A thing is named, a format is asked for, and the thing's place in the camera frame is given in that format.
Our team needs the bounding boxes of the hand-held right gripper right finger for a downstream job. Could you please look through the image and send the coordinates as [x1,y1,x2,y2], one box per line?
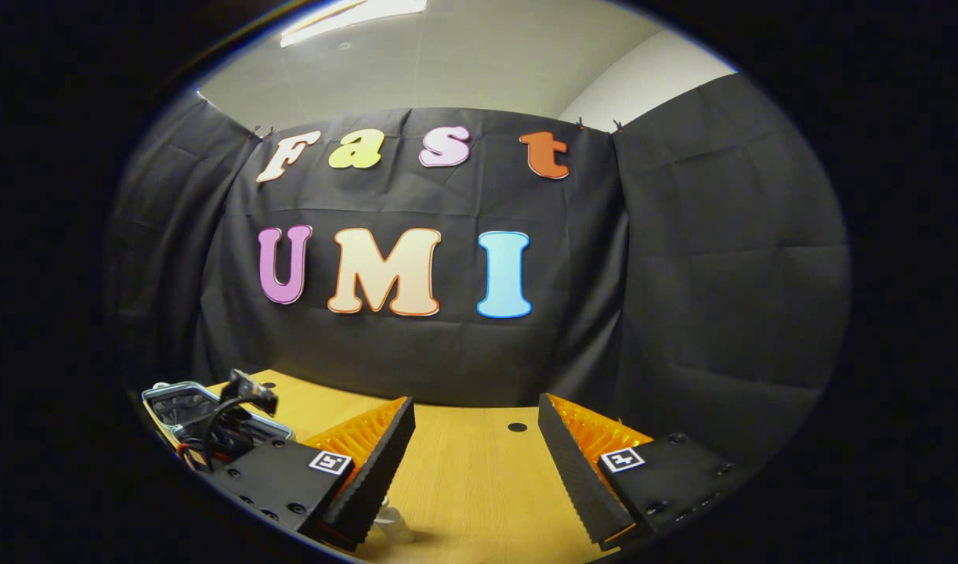
[538,392,761,549]

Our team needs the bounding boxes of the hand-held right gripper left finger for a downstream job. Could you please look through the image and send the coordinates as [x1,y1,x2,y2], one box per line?
[210,396,418,551]

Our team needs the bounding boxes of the small clear bottle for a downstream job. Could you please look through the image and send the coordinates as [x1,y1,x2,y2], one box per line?
[373,501,417,545]

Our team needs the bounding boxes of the light blue suitcase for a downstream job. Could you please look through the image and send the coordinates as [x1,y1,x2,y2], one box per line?
[140,381,295,471]

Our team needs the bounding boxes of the black backdrop cloth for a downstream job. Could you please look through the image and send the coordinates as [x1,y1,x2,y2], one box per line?
[107,72,851,471]

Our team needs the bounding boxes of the ceiling light panel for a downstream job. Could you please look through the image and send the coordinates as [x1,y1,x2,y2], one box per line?
[281,0,428,48]

